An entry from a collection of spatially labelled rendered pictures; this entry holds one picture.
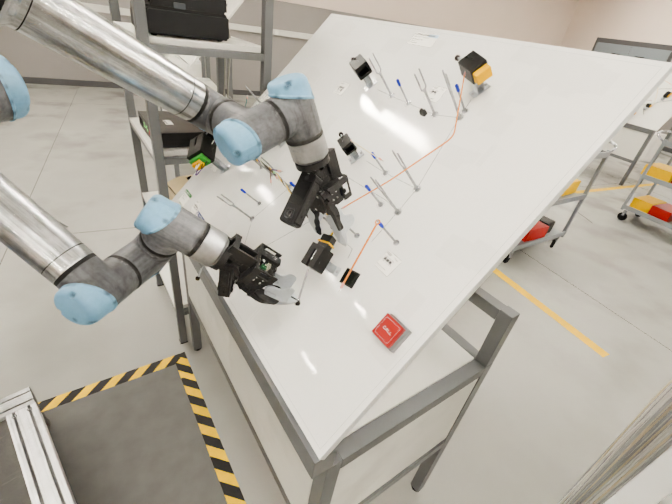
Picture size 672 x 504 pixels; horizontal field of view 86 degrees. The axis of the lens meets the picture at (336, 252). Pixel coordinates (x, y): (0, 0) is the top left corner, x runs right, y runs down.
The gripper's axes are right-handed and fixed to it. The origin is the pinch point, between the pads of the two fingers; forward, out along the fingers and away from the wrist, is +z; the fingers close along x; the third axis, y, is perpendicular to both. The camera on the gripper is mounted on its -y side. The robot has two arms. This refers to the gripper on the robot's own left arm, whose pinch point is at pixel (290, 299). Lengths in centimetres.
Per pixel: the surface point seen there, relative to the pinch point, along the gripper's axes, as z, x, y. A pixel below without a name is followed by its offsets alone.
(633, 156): 491, 454, 164
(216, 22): -47, 106, -4
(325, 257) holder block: 0.9, 7.0, 10.5
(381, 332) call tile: 11.0, -11.0, 17.0
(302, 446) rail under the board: 12.9, -26.8, -7.1
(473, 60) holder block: 2, 40, 56
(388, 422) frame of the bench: 33.9, -18.2, -0.8
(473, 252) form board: 16.7, 1.4, 37.4
